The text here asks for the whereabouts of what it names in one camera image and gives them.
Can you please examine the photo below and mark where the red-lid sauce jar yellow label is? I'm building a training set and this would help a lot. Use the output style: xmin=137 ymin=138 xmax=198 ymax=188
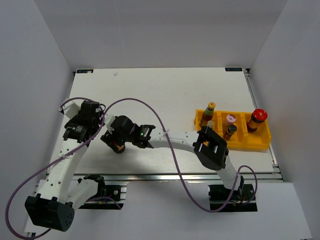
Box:
xmin=100 ymin=132 xmax=126 ymax=154

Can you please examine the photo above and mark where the green-label sauce bottle yellow cap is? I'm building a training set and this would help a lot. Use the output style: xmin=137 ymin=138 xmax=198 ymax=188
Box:
xmin=199 ymin=102 xmax=216 ymax=127

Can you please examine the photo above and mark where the white-cap yellow-label bottle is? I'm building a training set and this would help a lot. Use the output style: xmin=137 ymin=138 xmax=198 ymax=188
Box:
xmin=206 ymin=120 xmax=214 ymax=129

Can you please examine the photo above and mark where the black-cap pepper shaker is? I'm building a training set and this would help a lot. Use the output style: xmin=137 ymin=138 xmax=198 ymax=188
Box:
xmin=223 ymin=124 xmax=238 ymax=140

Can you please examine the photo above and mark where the red-lid chili sauce jar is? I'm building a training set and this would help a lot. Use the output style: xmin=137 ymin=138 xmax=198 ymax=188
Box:
xmin=246 ymin=108 xmax=268 ymax=133

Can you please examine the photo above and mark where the pink-cap seasoning bottle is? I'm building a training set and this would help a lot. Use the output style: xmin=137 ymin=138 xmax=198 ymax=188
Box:
xmin=225 ymin=114 xmax=237 ymax=126

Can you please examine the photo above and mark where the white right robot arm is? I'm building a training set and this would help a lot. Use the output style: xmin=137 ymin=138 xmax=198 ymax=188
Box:
xmin=100 ymin=115 xmax=244 ymax=200

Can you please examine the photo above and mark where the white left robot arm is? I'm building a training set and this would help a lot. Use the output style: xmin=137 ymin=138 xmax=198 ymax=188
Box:
xmin=24 ymin=100 xmax=106 ymax=232

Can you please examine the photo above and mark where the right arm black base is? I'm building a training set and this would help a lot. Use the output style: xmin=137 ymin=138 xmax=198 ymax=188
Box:
xmin=208 ymin=184 xmax=258 ymax=213

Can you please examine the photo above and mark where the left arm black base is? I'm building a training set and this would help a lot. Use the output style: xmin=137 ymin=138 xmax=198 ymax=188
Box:
xmin=77 ymin=174 xmax=124 ymax=210

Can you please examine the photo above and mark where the right blue corner sticker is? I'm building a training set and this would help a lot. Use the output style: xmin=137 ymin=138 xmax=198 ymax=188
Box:
xmin=224 ymin=67 xmax=243 ymax=72

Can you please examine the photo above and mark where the yellow plastic bin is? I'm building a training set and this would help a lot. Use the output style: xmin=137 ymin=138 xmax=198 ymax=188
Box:
xmin=193 ymin=109 xmax=273 ymax=152

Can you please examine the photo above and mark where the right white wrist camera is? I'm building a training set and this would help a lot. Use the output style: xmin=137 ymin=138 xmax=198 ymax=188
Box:
xmin=104 ymin=113 xmax=116 ymax=133

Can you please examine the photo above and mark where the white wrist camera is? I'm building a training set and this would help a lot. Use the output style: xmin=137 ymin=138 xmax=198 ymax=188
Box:
xmin=58 ymin=98 xmax=81 ymax=120
xmin=104 ymin=113 xmax=116 ymax=133

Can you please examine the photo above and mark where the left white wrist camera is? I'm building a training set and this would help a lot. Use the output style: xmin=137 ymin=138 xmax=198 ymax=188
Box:
xmin=58 ymin=98 xmax=81 ymax=120

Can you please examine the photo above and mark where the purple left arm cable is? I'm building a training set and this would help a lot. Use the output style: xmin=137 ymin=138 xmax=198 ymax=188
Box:
xmin=4 ymin=97 xmax=108 ymax=238

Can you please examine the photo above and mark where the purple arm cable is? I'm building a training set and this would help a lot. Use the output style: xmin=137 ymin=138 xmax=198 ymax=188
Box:
xmin=102 ymin=97 xmax=259 ymax=213
xmin=4 ymin=97 xmax=108 ymax=238

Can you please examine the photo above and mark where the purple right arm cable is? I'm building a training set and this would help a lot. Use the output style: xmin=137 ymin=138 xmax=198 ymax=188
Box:
xmin=102 ymin=97 xmax=259 ymax=213

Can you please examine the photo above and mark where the aluminium table edge rail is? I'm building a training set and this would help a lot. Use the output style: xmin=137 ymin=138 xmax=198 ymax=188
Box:
xmin=24 ymin=68 xmax=285 ymax=237

